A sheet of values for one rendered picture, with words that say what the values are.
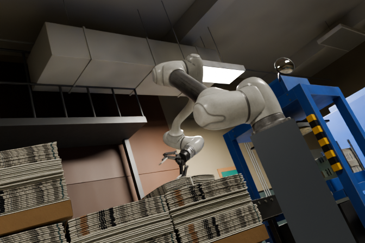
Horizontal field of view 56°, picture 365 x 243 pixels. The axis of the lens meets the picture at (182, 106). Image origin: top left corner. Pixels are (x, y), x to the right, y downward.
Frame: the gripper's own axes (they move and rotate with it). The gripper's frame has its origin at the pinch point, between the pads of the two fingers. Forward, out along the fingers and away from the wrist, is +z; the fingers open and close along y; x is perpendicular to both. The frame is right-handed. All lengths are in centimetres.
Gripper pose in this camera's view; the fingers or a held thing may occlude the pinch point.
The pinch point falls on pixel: (168, 171)
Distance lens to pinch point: 215.9
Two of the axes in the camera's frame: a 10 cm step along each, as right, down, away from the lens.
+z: -5.2, 4.0, -7.6
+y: 6.4, 7.7, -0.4
